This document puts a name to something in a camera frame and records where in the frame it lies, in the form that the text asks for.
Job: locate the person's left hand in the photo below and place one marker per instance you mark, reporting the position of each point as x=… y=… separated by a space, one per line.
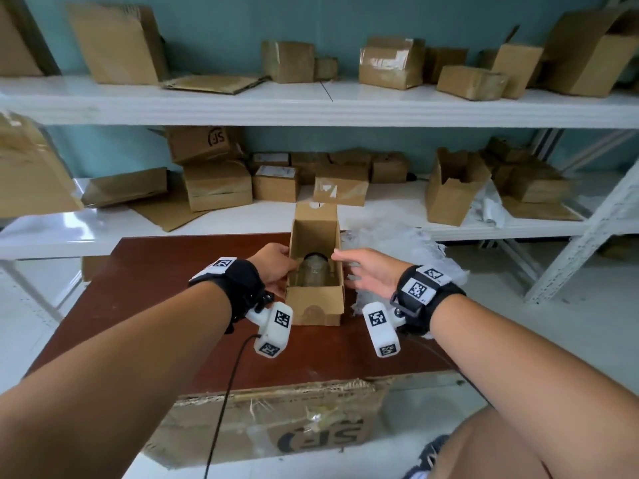
x=269 y=269

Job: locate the person's right hand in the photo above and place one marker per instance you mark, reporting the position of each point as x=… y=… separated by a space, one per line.
x=379 y=274

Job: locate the person's left thumb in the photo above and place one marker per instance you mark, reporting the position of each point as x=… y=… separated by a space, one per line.
x=279 y=249

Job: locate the person's right thumb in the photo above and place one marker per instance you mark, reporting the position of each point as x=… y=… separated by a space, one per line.
x=349 y=255

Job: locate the small cardboard carton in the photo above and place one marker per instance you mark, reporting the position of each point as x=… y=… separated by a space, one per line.
x=315 y=301

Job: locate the person's left forearm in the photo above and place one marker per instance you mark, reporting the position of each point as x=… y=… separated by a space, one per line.
x=115 y=384

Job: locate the person's right forearm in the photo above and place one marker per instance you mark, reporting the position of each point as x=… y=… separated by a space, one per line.
x=539 y=374

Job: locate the clear glass jar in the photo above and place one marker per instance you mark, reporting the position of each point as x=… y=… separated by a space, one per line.
x=315 y=271

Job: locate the crumpled clear bubble wrap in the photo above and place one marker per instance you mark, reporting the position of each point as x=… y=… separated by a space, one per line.
x=399 y=241

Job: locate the row of brown shipping boxes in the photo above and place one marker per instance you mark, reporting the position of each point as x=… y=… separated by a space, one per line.
x=389 y=64
x=217 y=187

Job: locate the flat brown cardboard sheet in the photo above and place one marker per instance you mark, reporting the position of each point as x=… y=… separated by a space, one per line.
x=167 y=211

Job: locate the white metal shelf rack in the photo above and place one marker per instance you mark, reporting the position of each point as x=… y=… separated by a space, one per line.
x=319 y=108

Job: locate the crumpled white packing paper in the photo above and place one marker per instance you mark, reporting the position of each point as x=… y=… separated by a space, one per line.
x=491 y=207

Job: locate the torn printed cardboard box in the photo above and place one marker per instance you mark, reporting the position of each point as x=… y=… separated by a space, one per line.
x=279 y=419

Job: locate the dark blue shoe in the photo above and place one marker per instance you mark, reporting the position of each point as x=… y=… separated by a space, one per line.
x=424 y=461

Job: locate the person's leg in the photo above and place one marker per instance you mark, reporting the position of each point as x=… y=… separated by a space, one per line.
x=499 y=446

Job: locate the large brown cardboard box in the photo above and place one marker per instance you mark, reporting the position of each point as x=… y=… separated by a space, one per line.
x=30 y=169

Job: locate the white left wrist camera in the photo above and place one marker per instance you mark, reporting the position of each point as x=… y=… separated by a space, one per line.
x=274 y=329

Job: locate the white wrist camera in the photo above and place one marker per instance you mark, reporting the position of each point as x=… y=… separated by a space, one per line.
x=274 y=329
x=382 y=329

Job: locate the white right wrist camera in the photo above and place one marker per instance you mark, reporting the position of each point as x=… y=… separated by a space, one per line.
x=382 y=329

